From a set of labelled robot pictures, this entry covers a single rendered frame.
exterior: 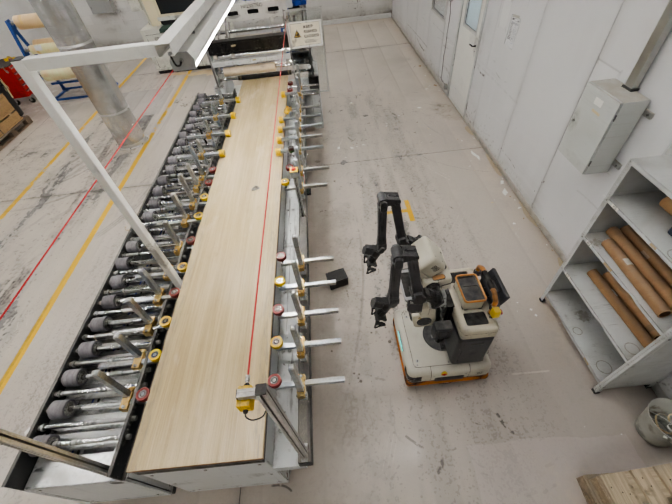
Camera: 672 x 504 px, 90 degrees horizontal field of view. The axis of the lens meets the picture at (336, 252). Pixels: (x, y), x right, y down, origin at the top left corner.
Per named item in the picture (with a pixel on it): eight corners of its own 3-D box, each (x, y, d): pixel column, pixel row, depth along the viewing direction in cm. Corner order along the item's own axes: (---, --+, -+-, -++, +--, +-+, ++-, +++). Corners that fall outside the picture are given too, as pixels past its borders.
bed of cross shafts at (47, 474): (250, 137, 584) (235, 88, 522) (178, 496, 240) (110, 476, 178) (216, 141, 585) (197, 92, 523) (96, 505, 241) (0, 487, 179)
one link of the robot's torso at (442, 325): (438, 309, 262) (443, 290, 244) (449, 342, 243) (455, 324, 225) (404, 312, 263) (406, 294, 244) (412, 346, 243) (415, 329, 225)
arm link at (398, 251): (421, 253, 159) (416, 238, 166) (392, 260, 161) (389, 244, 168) (427, 303, 191) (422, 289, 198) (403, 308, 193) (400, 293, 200)
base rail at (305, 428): (305, 94, 537) (304, 88, 530) (313, 465, 193) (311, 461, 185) (300, 95, 538) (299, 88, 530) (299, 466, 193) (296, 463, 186)
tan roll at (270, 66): (309, 65, 522) (308, 56, 513) (310, 68, 514) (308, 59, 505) (219, 75, 524) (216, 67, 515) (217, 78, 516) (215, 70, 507)
